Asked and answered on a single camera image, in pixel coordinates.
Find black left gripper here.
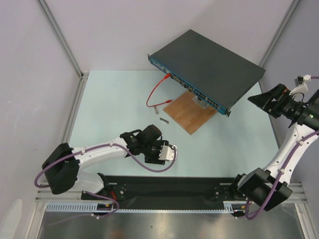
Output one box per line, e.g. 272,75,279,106
142,140,168,165

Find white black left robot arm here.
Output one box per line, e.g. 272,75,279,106
40,124,177,199

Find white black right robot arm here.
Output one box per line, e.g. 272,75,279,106
229,83,319,220

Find silver transceiver module on table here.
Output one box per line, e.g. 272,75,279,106
159,118,169,124

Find wooden base board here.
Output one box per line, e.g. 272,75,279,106
163,91,217,135

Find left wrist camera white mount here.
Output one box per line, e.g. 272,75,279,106
159,144,177,161

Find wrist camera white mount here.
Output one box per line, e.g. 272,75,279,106
159,144,177,161
290,75,311,96

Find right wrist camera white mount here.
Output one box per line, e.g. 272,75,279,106
290,75,311,96

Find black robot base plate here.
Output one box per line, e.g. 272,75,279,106
81,176,243,205

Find blue black network switch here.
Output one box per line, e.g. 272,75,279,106
148,29,265,117

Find red ethernet cable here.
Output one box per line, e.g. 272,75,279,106
146,73,173,108

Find grey slotted cable duct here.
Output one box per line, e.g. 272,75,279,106
45,199,246,214

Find aluminium frame post left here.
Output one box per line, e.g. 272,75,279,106
34,0,90,80

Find aluminium frame post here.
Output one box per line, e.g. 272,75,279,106
259,0,302,68
34,0,90,80

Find aluminium frame post right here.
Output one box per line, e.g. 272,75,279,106
259,0,302,68

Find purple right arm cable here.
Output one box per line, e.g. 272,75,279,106
244,75,319,220

